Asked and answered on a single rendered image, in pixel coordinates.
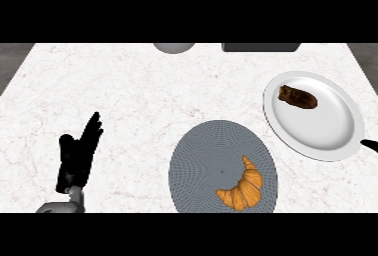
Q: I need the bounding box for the dark brown sweet potato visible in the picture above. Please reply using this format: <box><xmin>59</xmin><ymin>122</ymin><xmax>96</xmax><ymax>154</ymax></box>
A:
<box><xmin>276</xmin><ymin>84</ymin><xmax>319</xmax><ymax>110</ymax></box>

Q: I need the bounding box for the round grey placemat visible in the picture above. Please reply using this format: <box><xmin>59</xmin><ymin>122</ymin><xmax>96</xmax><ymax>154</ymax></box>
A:
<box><xmin>167</xmin><ymin>119</ymin><xmax>279</xmax><ymax>214</ymax></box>

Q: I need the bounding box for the white plate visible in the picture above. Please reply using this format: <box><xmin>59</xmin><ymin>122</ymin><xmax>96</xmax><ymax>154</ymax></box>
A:
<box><xmin>261</xmin><ymin>70</ymin><xmax>366</xmax><ymax>163</ymax></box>

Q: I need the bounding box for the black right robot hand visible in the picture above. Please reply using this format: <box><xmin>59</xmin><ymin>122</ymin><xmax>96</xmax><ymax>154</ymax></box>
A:
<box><xmin>359</xmin><ymin>139</ymin><xmax>378</xmax><ymax>153</ymax></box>

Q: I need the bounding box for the golden croissant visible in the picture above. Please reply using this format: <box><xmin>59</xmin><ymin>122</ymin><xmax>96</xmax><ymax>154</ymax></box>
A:
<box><xmin>214</xmin><ymin>155</ymin><xmax>264</xmax><ymax>213</ymax></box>

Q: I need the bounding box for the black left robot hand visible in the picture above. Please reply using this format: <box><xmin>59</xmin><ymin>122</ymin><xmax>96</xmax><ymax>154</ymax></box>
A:
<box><xmin>55</xmin><ymin>111</ymin><xmax>105</xmax><ymax>195</ymax></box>

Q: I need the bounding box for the grey round bowl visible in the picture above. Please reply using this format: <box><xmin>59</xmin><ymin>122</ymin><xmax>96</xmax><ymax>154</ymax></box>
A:
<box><xmin>152</xmin><ymin>42</ymin><xmax>196</xmax><ymax>55</ymax></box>

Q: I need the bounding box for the dark grey flat appliance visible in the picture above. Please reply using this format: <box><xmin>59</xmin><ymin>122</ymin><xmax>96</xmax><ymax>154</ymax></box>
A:
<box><xmin>220</xmin><ymin>42</ymin><xmax>301</xmax><ymax>53</ymax></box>

